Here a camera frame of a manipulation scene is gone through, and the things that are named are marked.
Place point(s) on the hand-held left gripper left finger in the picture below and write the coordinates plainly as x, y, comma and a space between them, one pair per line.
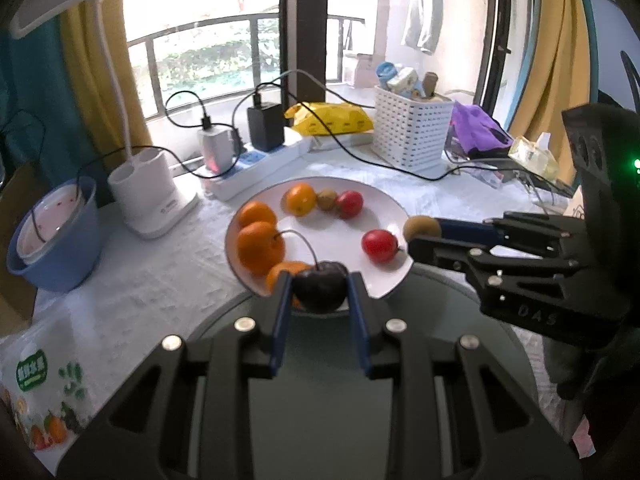
280, 325

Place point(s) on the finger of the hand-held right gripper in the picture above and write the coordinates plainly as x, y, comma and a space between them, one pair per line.
440, 252
465, 231

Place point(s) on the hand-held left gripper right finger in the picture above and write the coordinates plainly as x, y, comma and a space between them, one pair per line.
361, 325

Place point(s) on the brown kiwi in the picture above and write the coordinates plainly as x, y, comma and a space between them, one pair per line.
421, 226
327, 200

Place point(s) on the mandarin orange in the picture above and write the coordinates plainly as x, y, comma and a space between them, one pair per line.
274, 277

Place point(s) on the dark plum with stem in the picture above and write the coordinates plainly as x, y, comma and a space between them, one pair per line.
320, 287

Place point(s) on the large orange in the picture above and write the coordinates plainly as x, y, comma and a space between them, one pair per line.
259, 250

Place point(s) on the red tomato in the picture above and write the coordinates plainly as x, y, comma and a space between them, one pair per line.
380, 245
349, 205

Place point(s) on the white oval plate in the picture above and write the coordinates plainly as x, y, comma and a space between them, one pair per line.
325, 227

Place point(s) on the small orange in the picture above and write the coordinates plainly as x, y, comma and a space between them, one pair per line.
300, 199

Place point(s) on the small box with bear print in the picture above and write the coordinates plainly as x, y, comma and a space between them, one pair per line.
576, 205

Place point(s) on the tissue pack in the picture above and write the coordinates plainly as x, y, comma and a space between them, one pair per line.
532, 157

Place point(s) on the round grey mat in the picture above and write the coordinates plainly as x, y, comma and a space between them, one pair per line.
320, 410

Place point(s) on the purple cloth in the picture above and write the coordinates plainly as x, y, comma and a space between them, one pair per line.
477, 127

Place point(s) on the white perforated basket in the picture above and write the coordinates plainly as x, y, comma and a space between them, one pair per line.
412, 130

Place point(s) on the white textured tablecloth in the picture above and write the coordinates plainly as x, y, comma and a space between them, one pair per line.
150, 280

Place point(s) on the yellow curtain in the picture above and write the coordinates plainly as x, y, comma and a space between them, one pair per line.
100, 85
555, 60

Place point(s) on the small carton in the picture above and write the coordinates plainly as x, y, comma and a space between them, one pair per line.
404, 82

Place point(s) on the white power strip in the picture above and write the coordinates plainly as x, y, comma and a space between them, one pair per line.
260, 165

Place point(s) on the yellow packet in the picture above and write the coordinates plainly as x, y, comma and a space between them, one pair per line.
330, 117

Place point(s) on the blue capped bottle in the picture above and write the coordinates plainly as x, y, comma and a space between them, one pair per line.
386, 72

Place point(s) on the white desk lamp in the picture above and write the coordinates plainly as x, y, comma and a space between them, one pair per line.
150, 195

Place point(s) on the white charger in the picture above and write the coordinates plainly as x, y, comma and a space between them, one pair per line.
216, 152

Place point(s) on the black charger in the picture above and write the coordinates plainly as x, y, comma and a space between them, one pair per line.
265, 125

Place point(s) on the blue plastic bowl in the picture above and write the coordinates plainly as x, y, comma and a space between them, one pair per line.
65, 260

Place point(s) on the hanging garment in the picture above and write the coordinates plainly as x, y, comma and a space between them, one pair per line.
425, 5

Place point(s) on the printed plastic bag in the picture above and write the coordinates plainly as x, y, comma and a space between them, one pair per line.
40, 390

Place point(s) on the white bowl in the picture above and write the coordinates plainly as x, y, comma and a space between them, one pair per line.
50, 220

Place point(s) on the cardboard box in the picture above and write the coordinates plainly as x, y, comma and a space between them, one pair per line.
12, 260

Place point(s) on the balcony railing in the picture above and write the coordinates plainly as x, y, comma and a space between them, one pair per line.
200, 30

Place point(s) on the teal curtain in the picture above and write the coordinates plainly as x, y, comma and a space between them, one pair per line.
35, 85

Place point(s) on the dark window post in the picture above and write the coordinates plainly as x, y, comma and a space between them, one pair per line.
304, 20

